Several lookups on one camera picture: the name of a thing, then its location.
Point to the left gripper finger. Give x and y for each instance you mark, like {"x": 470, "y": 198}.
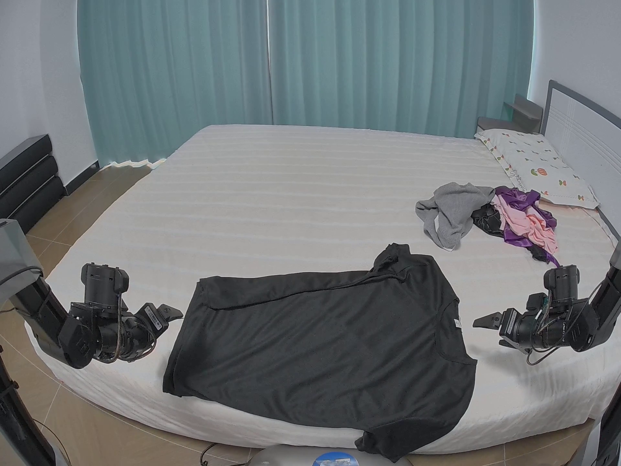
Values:
{"x": 171, "y": 312}

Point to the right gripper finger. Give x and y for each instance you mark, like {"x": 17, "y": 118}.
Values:
{"x": 491, "y": 321}

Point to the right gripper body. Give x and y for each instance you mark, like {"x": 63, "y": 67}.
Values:
{"x": 524, "y": 330}

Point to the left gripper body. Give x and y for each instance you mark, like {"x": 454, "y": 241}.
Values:
{"x": 145, "y": 325}

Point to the black T-shirt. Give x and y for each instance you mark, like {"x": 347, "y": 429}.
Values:
{"x": 315, "y": 333}

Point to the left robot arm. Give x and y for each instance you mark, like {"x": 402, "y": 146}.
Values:
{"x": 43, "y": 318}

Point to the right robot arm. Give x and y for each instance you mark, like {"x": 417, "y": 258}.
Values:
{"x": 606, "y": 304}

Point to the pile of clothes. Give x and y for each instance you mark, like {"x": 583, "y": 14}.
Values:
{"x": 524, "y": 226}

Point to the bed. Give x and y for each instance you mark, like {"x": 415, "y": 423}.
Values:
{"x": 291, "y": 187}

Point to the grey garment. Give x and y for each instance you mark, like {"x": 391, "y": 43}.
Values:
{"x": 453, "y": 207}

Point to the white printed pillow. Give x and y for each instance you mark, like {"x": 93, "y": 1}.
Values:
{"x": 533, "y": 163}

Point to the black chest of drawers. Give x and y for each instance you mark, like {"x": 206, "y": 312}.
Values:
{"x": 29, "y": 182}

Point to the grey bedside table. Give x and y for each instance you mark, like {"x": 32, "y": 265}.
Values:
{"x": 526, "y": 112}

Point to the blue-green curtain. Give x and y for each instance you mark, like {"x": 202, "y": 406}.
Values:
{"x": 170, "y": 66}
{"x": 388, "y": 51}

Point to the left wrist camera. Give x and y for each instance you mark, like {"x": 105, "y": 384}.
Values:
{"x": 102, "y": 282}

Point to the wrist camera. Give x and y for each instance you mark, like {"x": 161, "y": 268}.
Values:
{"x": 102, "y": 282}
{"x": 563, "y": 282}

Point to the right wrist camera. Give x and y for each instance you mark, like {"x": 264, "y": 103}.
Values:
{"x": 563, "y": 282}

